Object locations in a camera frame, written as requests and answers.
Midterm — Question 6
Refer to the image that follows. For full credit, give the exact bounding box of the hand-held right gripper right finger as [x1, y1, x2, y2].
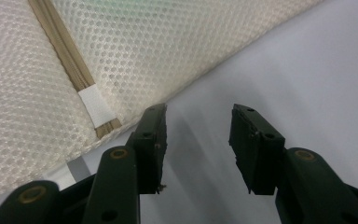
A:
[228, 103, 286, 196]

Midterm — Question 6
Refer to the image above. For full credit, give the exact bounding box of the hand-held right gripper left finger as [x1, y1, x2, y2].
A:
[126, 103, 169, 196]

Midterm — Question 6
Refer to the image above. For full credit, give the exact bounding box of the pale blue table mat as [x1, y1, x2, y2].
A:
[0, 0, 358, 224]

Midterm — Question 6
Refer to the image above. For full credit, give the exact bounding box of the clear plastic zip bag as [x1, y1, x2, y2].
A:
[0, 0, 324, 203]

